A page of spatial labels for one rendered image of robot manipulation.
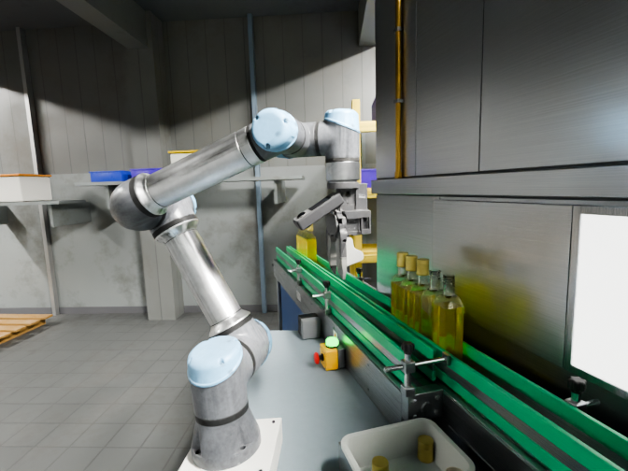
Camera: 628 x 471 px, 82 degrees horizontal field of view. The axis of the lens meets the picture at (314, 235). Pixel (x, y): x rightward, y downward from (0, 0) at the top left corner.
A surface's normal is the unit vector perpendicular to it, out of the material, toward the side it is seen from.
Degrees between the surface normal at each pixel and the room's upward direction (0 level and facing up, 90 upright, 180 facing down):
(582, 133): 90
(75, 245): 90
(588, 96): 90
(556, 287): 90
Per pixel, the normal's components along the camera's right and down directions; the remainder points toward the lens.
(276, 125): -0.26, 0.14
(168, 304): -0.05, 0.13
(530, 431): -0.96, 0.07
